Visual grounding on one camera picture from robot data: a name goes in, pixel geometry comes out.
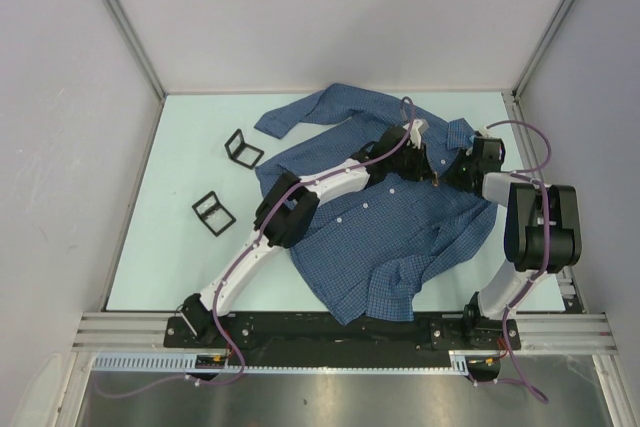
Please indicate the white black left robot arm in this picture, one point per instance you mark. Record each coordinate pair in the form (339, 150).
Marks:
(286, 212)

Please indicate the aluminium frame post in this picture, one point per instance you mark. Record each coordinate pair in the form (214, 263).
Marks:
(135, 46)
(552, 29)

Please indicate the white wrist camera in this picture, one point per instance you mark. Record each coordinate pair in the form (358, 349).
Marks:
(415, 130)
(485, 133)

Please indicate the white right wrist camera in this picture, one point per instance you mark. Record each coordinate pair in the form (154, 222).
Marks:
(485, 133)

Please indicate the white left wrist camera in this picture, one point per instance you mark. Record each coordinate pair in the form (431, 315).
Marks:
(415, 130)

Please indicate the black open box upper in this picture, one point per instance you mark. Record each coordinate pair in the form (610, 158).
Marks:
(242, 153)

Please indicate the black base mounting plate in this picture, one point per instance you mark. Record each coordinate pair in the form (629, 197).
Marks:
(266, 334)

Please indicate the black open box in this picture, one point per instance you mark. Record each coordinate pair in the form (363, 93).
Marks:
(213, 214)
(242, 153)

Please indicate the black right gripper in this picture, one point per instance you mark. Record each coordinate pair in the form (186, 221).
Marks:
(449, 177)

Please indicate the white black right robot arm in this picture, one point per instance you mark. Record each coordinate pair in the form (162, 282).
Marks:
(542, 236)

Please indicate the right aluminium frame post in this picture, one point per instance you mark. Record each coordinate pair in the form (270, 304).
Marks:
(552, 29)

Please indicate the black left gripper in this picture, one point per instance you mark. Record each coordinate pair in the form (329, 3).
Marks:
(421, 169)

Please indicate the left aluminium frame post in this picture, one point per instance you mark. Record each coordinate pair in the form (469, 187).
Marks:
(135, 46)

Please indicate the white slotted cable duct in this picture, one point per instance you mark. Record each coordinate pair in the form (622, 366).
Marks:
(191, 363)

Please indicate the black open box lower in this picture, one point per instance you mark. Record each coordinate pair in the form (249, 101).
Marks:
(213, 214)

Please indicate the blue checked shirt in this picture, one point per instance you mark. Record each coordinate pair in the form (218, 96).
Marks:
(370, 252)

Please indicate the aluminium front rail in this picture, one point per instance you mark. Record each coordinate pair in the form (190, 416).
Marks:
(541, 334)

